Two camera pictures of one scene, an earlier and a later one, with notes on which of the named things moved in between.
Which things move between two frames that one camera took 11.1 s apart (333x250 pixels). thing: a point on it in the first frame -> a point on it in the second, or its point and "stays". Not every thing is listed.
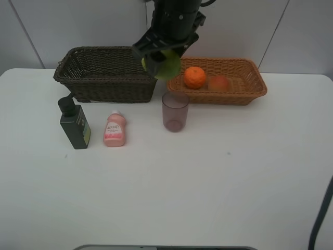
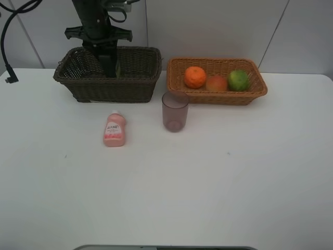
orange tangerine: (194, 77) stays
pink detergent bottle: (114, 129) stays
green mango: (170, 68) -> (238, 80)
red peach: (219, 83) stays
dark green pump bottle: (74, 122) -> (107, 65)
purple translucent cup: (175, 108) stays
